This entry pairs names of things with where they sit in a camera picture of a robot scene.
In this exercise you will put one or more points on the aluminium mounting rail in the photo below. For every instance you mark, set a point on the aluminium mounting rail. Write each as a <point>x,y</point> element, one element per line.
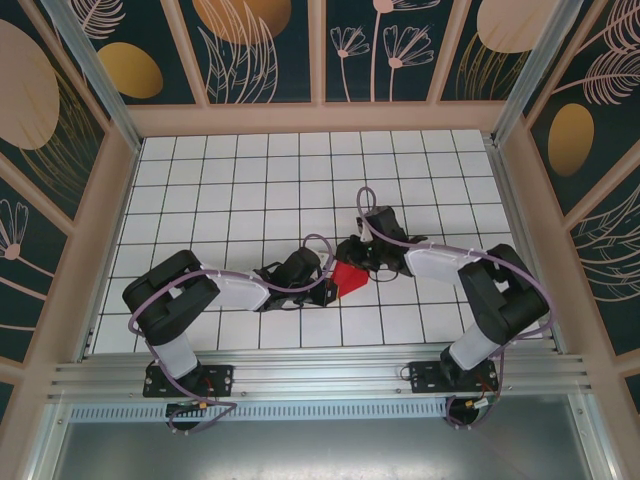
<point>320,370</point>

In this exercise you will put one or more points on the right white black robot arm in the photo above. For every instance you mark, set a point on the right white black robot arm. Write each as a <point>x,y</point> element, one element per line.
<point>435,262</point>

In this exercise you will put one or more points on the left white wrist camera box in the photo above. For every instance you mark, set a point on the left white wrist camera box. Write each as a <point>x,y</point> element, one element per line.
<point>324,256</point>

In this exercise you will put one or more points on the aluminium frame post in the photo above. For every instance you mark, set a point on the aluminium frame post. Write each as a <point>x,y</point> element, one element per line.
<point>510,125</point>
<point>122,127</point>

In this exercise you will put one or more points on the aluminium side rail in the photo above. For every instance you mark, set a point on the aluminium side rail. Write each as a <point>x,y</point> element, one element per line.
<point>512,200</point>
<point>87,345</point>

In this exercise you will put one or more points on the grey metal sheet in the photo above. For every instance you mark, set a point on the grey metal sheet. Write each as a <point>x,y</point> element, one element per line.
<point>320,450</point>

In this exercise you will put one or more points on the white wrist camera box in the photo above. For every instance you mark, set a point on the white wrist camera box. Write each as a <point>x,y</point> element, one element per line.
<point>365,227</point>
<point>324,256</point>

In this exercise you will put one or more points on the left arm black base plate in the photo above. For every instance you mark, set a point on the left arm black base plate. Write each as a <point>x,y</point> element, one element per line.
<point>222,375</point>

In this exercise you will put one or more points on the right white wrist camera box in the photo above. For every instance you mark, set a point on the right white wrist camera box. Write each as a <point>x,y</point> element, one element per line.
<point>365,227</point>

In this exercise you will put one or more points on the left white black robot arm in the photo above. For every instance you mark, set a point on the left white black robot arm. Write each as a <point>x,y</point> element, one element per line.
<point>240,290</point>

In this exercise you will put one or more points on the red paper sheet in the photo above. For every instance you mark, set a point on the red paper sheet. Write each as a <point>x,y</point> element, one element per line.
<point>350,280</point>

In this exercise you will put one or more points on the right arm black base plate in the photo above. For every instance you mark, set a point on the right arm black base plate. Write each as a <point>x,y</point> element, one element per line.
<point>422,375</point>

